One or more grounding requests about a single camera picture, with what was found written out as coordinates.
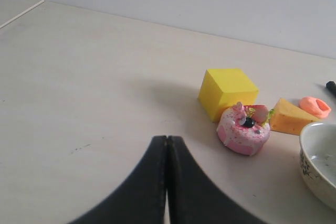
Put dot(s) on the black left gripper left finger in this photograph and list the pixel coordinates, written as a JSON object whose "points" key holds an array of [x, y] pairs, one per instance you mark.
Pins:
{"points": [[141, 197]]}

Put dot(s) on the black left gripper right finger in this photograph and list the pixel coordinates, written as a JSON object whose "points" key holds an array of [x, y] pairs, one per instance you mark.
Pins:
{"points": [[192, 197]]}

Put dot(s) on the small orange blob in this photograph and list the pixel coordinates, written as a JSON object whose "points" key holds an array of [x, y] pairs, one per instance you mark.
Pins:
{"points": [[315, 107]]}

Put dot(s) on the pink toy cake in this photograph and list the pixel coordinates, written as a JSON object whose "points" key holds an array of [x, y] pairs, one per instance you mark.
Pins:
{"points": [[244, 129]]}

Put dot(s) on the yellow foam cube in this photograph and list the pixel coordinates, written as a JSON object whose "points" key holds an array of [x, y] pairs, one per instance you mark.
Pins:
{"points": [[223, 88]]}

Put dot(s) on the orange cheese wedge toy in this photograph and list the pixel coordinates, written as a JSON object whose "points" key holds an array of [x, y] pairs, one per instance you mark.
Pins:
{"points": [[290, 119]]}

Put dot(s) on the white ceramic bowl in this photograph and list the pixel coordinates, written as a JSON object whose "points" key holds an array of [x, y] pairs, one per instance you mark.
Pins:
{"points": [[317, 160]]}

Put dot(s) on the black white marker pen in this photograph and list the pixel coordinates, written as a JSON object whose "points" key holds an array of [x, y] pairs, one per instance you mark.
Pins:
{"points": [[331, 86]]}

